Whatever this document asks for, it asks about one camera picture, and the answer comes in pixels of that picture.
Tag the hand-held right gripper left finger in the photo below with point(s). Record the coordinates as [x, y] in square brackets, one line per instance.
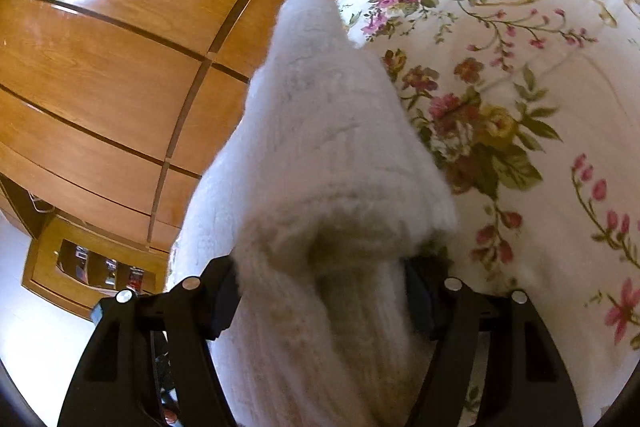
[222, 297]

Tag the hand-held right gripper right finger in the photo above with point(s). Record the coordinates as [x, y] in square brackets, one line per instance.
[419, 297]

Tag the white knitted sweater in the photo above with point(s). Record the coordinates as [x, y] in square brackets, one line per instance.
[325, 132]

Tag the small bottle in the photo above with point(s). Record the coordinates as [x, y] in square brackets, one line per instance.
[111, 272]
[135, 281]
[81, 259]

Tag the wooden nightstand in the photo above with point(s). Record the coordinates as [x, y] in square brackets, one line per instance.
[45, 267]

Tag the wooden wardrobe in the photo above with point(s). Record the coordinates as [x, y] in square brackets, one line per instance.
[125, 57]

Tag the floral bedspread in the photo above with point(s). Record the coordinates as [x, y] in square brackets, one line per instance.
[525, 57]

